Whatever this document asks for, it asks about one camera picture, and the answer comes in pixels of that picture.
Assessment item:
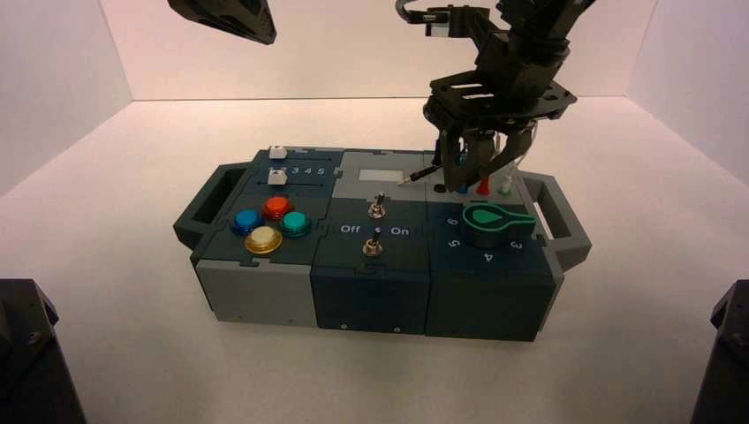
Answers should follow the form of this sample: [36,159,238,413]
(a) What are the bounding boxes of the orange push button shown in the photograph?
[261,196,295,223]

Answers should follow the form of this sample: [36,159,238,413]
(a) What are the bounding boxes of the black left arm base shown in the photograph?
[0,278,87,424]

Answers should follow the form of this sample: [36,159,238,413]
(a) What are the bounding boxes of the green rotary knob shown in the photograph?
[462,203,537,251]

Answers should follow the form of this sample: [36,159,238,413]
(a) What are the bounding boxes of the blue push button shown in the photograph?
[231,209,264,238]

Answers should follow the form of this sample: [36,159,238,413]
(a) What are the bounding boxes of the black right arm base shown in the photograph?
[690,279,749,424]

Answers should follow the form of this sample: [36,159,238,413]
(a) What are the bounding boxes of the grey and teal task box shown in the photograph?
[172,147,593,344]

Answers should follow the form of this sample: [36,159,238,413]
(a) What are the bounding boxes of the small white display screen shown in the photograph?
[358,170,405,185]

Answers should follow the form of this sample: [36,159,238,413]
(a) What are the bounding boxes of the green push button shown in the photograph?
[278,212,313,240]

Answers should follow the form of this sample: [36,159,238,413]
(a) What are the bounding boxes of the white patch wire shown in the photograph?
[495,125,541,198]

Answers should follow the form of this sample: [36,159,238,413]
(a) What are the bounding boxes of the yellow push button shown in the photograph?
[244,226,284,256]

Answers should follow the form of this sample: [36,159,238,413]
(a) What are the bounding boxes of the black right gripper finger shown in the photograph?
[439,129,471,194]
[478,124,535,178]

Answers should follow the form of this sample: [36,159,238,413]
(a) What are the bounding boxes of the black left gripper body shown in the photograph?
[166,0,278,46]

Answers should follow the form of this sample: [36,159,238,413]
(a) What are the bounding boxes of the blue patch wire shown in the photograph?
[456,148,471,196]

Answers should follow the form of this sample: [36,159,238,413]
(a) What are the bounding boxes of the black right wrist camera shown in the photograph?
[396,0,500,43]

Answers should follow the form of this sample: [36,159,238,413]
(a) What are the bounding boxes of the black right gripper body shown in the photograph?
[423,26,579,145]

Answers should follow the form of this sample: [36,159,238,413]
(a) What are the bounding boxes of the black patch wire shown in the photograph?
[397,140,443,188]

